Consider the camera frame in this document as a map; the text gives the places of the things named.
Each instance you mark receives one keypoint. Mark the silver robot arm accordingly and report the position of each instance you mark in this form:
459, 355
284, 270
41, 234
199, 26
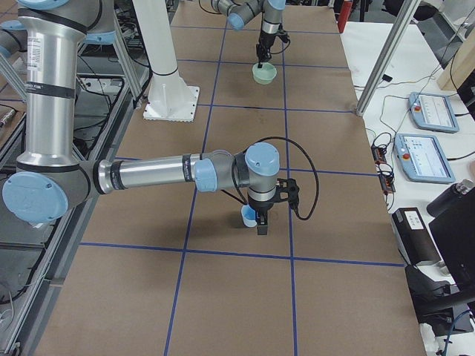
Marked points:
238, 15
50, 180

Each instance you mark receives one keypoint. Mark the black box with label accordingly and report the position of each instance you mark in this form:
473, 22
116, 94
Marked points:
414, 239

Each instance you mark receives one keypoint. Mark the aluminium frame post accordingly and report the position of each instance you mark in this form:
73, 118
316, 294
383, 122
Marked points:
395, 35

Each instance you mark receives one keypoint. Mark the white camera stand column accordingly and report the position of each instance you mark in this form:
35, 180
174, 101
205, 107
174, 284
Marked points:
169, 97

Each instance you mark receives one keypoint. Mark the black water bottle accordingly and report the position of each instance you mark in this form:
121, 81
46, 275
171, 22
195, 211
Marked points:
449, 197

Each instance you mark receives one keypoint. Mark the upper teach pendant tablet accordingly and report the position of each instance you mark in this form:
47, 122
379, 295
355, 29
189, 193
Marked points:
433, 112

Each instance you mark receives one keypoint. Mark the lower teach pendant tablet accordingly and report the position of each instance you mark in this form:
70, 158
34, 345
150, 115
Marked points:
422, 158

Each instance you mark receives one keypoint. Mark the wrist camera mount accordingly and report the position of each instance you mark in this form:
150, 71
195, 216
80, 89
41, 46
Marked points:
287, 190
283, 36

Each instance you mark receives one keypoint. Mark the light blue plastic cup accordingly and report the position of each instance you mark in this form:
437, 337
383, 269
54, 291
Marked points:
248, 215

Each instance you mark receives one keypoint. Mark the black computer monitor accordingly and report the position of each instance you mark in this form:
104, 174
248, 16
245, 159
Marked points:
453, 232

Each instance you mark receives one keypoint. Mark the orange black electronics board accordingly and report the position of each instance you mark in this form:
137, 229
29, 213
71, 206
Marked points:
383, 168

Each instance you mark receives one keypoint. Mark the aluminium side frame rack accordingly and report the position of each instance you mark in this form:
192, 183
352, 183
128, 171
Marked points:
76, 114

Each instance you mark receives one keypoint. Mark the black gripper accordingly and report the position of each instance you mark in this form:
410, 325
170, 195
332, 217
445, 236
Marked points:
266, 39
260, 206

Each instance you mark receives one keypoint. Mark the mint green bowl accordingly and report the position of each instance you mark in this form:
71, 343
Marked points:
264, 73

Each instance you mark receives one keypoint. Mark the teach pendant tablet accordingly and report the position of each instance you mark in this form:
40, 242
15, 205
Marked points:
433, 112
422, 158

